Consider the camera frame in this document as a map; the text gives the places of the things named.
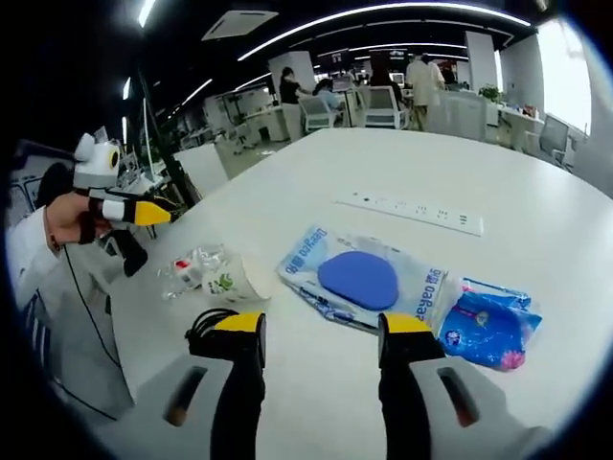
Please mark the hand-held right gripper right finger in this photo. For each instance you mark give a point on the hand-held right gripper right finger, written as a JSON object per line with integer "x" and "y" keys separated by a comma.
{"x": 407, "y": 383}

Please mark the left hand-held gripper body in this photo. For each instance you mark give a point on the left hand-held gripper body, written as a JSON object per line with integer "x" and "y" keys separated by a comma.
{"x": 96, "y": 167}

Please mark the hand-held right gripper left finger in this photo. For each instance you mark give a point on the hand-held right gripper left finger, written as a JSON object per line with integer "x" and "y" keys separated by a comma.
{"x": 239, "y": 383}

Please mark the clear plastic water bottle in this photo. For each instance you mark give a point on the clear plastic water bottle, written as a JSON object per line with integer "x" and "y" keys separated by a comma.
{"x": 184, "y": 273}

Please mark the blue tissue packet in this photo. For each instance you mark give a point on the blue tissue packet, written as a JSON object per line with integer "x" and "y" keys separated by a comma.
{"x": 488, "y": 330}

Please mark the wet wipes pack blue lid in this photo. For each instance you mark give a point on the wet wipes pack blue lid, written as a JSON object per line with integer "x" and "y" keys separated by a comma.
{"x": 359, "y": 280}

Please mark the person's left hand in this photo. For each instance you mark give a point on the person's left hand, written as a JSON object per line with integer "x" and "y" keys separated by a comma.
{"x": 69, "y": 218}

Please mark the person's grey clothing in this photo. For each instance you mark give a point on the person's grey clothing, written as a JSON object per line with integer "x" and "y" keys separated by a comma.
{"x": 81, "y": 335}

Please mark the white recessed power strip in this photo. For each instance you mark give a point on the white recessed power strip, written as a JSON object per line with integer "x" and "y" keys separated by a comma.
{"x": 412, "y": 211}

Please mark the white mesh office chair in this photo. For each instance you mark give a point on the white mesh office chair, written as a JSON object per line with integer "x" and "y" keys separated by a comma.
{"x": 316, "y": 115}
{"x": 383, "y": 108}

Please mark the ceiling air vent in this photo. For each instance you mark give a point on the ceiling air vent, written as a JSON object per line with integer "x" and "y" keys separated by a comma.
{"x": 239, "y": 24}

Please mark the white table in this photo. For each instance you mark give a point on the white table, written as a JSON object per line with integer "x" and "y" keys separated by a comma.
{"x": 383, "y": 163}

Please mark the grey office chair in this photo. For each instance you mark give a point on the grey office chair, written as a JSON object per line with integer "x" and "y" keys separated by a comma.
{"x": 555, "y": 139}

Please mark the green potted plant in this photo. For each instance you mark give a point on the green potted plant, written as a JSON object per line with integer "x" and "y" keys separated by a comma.
{"x": 489, "y": 93}

